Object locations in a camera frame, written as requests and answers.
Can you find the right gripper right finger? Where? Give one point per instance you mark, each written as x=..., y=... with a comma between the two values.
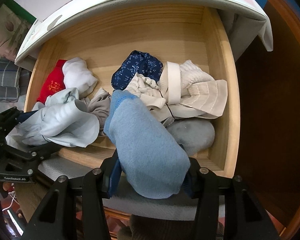
x=245, y=217

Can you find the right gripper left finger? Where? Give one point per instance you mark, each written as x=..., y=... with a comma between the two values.
x=76, y=203

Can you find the light blue garment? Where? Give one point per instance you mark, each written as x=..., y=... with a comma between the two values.
x=63, y=119

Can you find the blue fleece garment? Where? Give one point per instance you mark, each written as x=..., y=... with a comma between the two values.
x=153, y=162

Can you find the grey striped underwear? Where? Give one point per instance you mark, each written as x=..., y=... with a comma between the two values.
x=99, y=106

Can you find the navy floral underwear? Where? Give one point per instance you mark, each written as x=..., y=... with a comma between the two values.
x=137, y=62

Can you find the wooden drawer with grey front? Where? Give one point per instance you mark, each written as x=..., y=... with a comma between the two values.
x=170, y=32

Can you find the grey plaid cloth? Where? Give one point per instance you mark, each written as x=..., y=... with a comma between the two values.
x=14, y=81

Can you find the red folded garment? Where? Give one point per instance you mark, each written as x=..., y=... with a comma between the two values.
x=53, y=83

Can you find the grey cushion object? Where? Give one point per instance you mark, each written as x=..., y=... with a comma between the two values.
x=194, y=135

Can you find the white folded garment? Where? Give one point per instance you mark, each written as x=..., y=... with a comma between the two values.
x=77, y=75

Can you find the beige bra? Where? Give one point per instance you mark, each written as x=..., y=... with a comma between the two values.
x=187, y=91

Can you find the pink leaf curtain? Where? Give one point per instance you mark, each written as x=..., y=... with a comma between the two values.
x=12, y=32

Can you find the cream knitted garment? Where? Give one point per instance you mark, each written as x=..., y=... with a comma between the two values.
x=141, y=85

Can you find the white patterned nightstand cabinet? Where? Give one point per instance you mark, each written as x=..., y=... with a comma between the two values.
x=244, y=20

